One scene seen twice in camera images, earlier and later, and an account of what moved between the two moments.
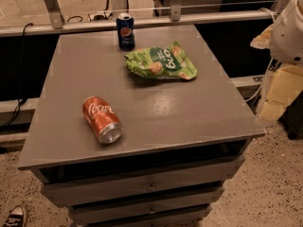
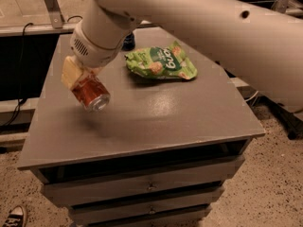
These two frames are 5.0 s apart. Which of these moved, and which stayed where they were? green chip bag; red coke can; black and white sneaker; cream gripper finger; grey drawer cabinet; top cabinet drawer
Moved: cream gripper finger; red coke can
Stayed: black and white sneaker; green chip bag; top cabinet drawer; grey drawer cabinet
